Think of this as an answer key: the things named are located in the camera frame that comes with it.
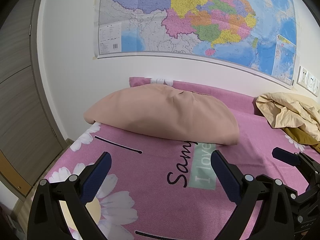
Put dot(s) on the mustard brown garment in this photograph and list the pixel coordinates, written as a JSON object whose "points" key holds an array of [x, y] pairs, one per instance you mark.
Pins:
{"points": [[305, 138]]}

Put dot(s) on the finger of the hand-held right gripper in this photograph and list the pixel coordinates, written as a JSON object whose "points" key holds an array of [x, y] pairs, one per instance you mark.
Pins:
{"points": [[300, 197], [283, 153]]}

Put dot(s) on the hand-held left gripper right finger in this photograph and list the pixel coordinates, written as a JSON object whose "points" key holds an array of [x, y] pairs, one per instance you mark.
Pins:
{"points": [[225, 173]]}

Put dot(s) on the white wall switch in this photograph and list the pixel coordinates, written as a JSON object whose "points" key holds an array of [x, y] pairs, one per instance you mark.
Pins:
{"points": [[317, 87]]}

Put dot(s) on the cream garment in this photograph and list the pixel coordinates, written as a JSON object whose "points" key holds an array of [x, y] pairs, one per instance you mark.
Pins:
{"points": [[287, 112]]}

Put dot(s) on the wooden door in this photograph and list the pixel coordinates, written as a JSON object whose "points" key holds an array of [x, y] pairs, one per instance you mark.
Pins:
{"points": [[22, 105]]}

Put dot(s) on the white wall socket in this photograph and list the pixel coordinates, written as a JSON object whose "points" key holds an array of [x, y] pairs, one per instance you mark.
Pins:
{"points": [[311, 81], [303, 75]]}

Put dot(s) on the pink daisy print bedsheet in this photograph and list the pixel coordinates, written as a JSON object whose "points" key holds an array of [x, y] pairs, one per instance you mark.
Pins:
{"points": [[150, 167]]}

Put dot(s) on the colourful wall map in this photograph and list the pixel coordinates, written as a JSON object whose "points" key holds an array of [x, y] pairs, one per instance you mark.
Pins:
{"points": [[187, 17]]}

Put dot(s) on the pink jacket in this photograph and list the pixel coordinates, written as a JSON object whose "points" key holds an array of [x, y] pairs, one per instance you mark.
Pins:
{"points": [[162, 115]]}

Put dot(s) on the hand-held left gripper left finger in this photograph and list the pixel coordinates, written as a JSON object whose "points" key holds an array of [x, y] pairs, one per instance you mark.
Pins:
{"points": [[98, 175]]}

